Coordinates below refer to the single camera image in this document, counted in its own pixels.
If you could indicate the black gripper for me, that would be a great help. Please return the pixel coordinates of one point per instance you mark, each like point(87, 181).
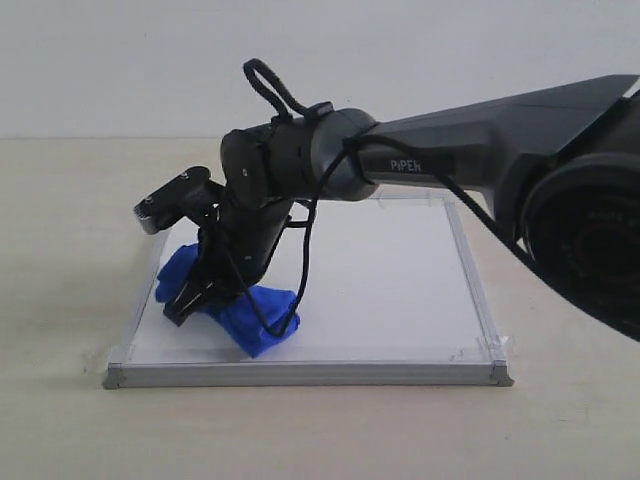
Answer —
point(236, 245)

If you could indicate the blue cloth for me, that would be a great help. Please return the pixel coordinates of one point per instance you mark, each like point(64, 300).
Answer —
point(239, 319)

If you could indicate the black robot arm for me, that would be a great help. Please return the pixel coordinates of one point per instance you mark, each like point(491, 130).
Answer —
point(558, 169)

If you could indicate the aluminium framed whiteboard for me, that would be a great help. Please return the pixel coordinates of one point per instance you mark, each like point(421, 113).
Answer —
point(393, 298)

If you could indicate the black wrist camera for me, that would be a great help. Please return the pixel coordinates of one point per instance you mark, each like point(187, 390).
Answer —
point(172, 200)

